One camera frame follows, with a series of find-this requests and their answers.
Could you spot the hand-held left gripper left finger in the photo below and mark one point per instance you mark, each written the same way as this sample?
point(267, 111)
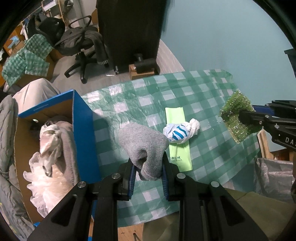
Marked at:
point(132, 183)

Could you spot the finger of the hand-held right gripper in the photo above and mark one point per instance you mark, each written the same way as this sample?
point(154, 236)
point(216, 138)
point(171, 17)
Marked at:
point(277, 106)
point(254, 119)

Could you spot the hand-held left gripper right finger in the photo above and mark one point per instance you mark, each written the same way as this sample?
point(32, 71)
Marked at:
point(164, 183)

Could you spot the green glittery scrubber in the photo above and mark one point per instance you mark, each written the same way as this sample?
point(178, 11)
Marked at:
point(233, 109)

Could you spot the grey knitted sock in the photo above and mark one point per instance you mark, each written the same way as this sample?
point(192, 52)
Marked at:
point(143, 143)

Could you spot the blue-rimmed cardboard box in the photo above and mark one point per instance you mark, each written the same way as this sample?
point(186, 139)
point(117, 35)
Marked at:
point(84, 139)

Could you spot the taupe knitted cloth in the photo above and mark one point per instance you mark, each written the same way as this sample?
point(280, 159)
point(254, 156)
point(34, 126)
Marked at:
point(69, 148)

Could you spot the white mesh bath pouf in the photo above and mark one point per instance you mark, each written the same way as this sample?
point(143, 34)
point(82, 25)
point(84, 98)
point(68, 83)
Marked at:
point(53, 183)

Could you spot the wooden board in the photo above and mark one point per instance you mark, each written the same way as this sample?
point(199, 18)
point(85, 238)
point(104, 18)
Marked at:
point(263, 146)

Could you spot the light green flat pouch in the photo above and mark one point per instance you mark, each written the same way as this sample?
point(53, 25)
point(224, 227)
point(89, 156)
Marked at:
point(180, 157)

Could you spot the clear plastic bag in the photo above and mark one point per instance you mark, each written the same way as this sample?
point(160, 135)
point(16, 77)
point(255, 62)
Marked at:
point(272, 178)

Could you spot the green checkered plastic tablecloth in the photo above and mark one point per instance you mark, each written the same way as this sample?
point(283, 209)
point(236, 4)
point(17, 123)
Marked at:
point(203, 162)

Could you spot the white blue striped sock ball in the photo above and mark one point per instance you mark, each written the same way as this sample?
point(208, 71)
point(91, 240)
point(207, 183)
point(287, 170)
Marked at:
point(180, 134)

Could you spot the small cardboard box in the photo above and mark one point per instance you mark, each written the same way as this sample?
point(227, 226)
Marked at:
point(133, 72)

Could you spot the black appliance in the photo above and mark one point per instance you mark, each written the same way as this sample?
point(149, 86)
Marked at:
point(145, 64)

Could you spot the black office chair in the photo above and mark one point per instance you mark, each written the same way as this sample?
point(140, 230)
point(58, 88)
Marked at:
point(82, 67)

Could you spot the grey quilted blanket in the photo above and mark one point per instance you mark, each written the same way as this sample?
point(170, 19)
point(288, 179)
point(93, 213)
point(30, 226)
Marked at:
point(9, 139)

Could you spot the beige bed cover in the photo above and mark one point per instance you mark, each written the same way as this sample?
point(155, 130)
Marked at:
point(34, 92)

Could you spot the large cardboard box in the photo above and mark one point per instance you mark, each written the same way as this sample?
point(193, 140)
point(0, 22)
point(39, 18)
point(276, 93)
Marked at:
point(25, 80)

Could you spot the black fabric wardrobe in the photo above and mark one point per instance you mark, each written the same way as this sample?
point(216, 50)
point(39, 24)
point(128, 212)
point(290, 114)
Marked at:
point(129, 30)

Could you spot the dark jacket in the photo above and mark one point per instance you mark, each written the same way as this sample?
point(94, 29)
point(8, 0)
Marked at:
point(76, 39)

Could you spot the green checkered cloth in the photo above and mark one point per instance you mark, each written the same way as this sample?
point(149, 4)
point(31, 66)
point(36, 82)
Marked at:
point(23, 62)

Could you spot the black bag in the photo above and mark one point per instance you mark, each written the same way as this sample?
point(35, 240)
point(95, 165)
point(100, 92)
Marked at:
point(52, 27)

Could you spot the cardboard box with blue items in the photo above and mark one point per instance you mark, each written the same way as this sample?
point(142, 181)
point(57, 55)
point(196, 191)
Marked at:
point(13, 45)

